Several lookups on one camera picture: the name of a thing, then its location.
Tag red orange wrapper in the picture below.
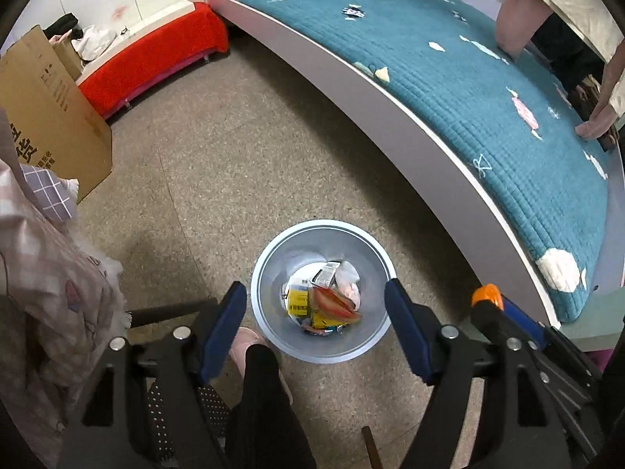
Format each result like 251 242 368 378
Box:
311 286 361 324

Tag white tissue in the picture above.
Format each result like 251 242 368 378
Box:
335 260 361 311

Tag yellow paper package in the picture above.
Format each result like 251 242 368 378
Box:
284 289 345 333

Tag blue white snack packet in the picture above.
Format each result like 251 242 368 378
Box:
311 261 341 288

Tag light blue trash bin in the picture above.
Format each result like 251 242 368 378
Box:
251 219 396 364

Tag pink slipper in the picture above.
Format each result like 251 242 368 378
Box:
229 327 293 405

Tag person's black trouser leg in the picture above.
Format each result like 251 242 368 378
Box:
223 343 319 469

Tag pink plaid cloth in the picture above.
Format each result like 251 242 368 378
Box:
1 119 130 468

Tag grey checked tablecloth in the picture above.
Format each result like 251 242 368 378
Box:
21 164 79 224

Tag brown cardboard box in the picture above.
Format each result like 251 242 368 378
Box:
1 25 112 199

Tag white bag on bench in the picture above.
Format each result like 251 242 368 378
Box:
71 25 118 63

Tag red covered bench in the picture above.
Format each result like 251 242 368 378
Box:
79 2 229 119

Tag teal quilted bed mattress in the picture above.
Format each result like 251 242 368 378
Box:
236 0 609 323

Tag white bed frame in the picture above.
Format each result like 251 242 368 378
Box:
205 0 561 327

